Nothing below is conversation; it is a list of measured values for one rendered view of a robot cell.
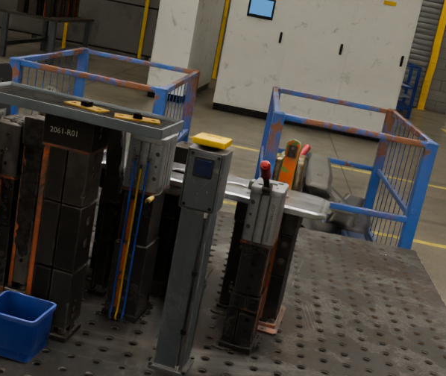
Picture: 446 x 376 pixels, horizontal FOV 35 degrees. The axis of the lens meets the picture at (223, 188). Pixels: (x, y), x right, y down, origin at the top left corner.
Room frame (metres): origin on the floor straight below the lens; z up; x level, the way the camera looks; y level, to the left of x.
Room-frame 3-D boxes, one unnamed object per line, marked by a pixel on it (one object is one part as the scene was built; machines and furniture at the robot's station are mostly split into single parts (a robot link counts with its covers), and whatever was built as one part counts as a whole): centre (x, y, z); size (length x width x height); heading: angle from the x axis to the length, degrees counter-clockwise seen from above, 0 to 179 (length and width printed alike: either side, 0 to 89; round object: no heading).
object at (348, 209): (3.93, -0.58, 0.47); 1.20 x 0.80 x 0.95; 179
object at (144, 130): (1.30, 0.29, 1.16); 0.37 x 0.14 x 0.02; 79
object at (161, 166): (1.45, 0.16, 0.90); 0.13 x 0.10 x 0.41; 169
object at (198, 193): (1.25, 0.03, 0.92); 0.08 x 0.08 x 0.44; 79
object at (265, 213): (1.40, -0.09, 0.88); 0.11 x 0.10 x 0.36; 169
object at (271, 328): (1.55, -0.16, 0.84); 0.18 x 0.06 x 0.29; 169
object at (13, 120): (1.47, 0.46, 0.89); 0.13 x 0.11 x 0.38; 169
